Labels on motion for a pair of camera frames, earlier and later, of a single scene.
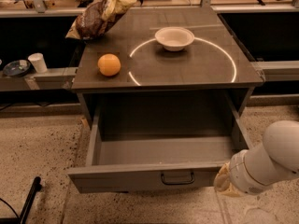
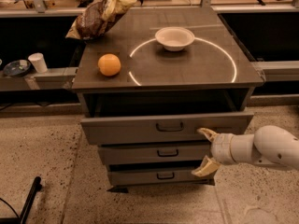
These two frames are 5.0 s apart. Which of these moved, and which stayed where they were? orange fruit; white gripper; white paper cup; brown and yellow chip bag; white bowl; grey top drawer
Moved: grey top drawer; white gripper
Stayed: white paper cup; brown and yellow chip bag; orange fruit; white bowl
